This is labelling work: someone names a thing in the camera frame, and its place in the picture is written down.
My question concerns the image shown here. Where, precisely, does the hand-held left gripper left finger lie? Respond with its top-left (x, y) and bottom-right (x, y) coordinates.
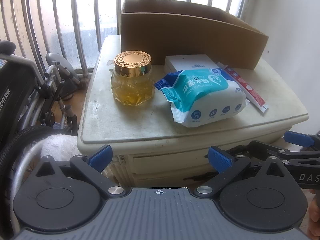
top-left (33, 144), bottom-right (127, 198)

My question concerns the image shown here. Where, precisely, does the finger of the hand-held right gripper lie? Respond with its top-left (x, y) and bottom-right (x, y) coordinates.
top-left (284, 131), bottom-right (320, 153)
top-left (226, 140), bottom-right (293, 167)

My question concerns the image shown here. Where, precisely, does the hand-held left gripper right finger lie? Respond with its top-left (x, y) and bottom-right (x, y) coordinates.
top-left (194, 146), bottom-right (286, 198)

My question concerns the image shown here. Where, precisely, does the blue wet wipes pack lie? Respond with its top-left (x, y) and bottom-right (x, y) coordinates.
top-left (154, 67), bottom-right (250, 128)

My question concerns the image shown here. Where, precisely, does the red white toothpaste tube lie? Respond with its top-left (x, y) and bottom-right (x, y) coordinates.
top-left (216, 62), bottom-right (270, 115)

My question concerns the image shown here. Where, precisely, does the glass jar with gold lid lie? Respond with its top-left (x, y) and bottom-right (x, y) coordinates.
top-left (111, 51), bottom-right (155, 105)

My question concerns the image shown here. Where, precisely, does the white soap box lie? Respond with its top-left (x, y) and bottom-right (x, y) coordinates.
top-left (164, 54), bottom-right (220, 73)

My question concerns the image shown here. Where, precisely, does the brown cardboard box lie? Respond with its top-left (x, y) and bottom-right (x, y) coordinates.
top-left (120, 0), bottom-right (269, 71)

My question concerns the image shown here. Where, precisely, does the person's right hand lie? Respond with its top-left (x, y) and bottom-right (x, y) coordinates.
top-left (308, 189), bottom-right (320, 239)

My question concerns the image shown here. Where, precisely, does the cream bedside cabinet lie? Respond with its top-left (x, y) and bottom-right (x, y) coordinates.
top-left (77, 35), bottom-right (309, 188)

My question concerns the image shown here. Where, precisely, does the white towel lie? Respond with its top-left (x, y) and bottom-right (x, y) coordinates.
top-left (40, 134), bottom-right (79, 162)

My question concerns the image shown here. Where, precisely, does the black wheelchair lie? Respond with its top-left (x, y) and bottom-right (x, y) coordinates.
top-left (0, 40), bottom-right (88, 233)

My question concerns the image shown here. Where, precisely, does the metal window railing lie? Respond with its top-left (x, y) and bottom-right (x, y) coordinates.
top-left (0, 0), bottom-right (253, 78)

